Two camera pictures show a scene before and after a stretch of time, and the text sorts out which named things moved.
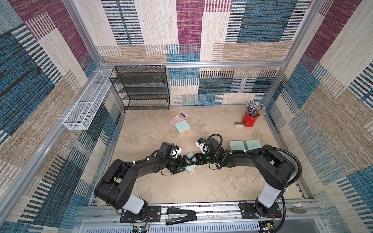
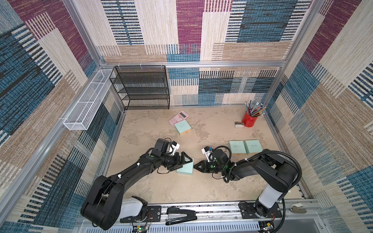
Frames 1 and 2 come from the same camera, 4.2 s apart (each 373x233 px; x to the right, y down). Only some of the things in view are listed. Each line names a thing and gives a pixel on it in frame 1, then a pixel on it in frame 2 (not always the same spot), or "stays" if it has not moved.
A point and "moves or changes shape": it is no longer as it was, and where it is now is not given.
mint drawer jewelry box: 252,144 stays
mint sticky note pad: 182,127 stays
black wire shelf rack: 144,86 stays
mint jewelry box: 192,168 moves or changes shape
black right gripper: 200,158 -> 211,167
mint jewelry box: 237,145 stays
